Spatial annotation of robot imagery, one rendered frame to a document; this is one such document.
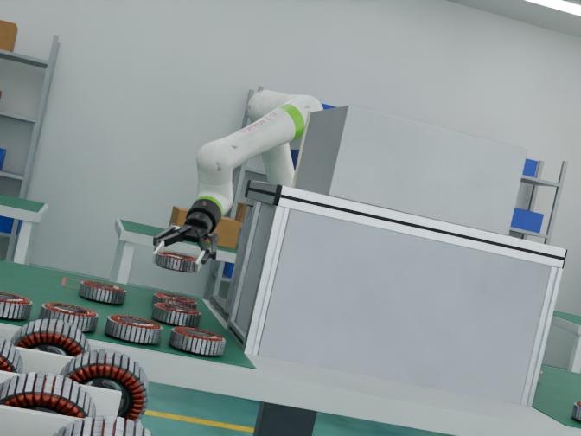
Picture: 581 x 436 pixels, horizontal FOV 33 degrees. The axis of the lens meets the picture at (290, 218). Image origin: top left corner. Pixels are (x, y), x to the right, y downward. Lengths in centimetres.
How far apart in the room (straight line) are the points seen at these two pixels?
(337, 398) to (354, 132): 58
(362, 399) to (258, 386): 21
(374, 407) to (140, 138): 738
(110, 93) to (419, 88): 297
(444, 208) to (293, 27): 733
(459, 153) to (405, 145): 13
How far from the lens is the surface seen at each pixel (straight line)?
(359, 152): 215
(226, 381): 191
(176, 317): 226
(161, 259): 264
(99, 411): 120
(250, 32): 938
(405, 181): 219
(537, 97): 1021
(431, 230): 219
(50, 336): 135
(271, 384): 192
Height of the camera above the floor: 109
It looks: 1 degrees down
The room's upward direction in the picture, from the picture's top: 13 degrees clockwise
